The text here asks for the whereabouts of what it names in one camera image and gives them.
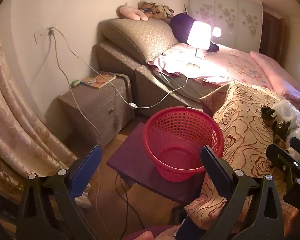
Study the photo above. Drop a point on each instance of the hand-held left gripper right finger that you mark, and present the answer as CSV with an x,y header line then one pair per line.
x,y
215,165

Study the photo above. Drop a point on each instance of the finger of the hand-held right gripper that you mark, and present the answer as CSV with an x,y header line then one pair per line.
x,y
280,156
298,143

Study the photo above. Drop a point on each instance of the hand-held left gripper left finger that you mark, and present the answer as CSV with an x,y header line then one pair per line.
x,y
88,170

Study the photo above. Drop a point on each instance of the red plastic mesh basket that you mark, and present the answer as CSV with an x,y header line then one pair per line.
x,y
180,175

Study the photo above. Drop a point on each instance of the brown patterned cloth piece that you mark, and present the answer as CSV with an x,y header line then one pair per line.
x,y
267,115

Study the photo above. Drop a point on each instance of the white crumpled floor tissue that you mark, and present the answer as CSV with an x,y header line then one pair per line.
x,y
83,201

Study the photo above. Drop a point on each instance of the rose patterned beige cloth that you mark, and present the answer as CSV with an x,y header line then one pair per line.
x,y
245,130

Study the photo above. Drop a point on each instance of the purple stool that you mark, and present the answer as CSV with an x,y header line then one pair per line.
x,y
132,160

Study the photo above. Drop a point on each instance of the upholstered nightstand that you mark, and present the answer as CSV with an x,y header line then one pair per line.
x,y
97,105

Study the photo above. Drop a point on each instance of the folded pink blanket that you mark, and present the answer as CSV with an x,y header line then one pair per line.
x,y
272,72

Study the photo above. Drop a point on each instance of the grey bed sheet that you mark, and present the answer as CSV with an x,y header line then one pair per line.
x,y
185,90

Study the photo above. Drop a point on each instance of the person's purple clothing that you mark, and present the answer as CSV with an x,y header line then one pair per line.
x,y
145,233

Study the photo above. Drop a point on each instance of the small green object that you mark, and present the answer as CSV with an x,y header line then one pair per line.
x,y
75,83

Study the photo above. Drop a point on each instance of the beige patterned curtain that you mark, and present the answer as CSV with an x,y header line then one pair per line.
x,y
15,120

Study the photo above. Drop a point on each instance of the orange picture book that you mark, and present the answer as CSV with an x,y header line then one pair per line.
x,y
100,80

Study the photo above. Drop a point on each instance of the pink floral quilt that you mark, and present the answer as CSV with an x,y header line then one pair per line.
x,y
235,65

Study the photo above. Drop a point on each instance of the brown wooden door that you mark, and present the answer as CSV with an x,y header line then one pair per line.
x,y
272,35

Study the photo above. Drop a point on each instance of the pink floral pillow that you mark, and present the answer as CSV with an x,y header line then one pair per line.
x,y
180,50

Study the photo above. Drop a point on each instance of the white shade table lamp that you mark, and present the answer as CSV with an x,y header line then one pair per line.
x,y
198,35

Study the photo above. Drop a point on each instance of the floral sliding door wardrobe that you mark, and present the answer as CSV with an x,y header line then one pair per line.
x,y
247,15

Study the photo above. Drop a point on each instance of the beige headboard cushion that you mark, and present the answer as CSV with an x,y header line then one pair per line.
x,y
140,37

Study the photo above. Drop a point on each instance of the dark purple cloth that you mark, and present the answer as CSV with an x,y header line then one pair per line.
x,y
180,23

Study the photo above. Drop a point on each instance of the small multicoloured plush toy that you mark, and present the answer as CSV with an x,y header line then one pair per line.
x,y
168,11

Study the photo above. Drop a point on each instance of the pink plush toy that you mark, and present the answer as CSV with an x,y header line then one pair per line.
x,y
132,12

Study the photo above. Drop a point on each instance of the brown plush bear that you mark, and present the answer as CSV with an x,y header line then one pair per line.
x,y
152,10

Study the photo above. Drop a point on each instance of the upholstered bed frame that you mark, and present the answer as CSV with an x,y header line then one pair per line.
x,y
115,60

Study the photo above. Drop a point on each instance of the white wall socket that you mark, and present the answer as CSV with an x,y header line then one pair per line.
x,y
51,31

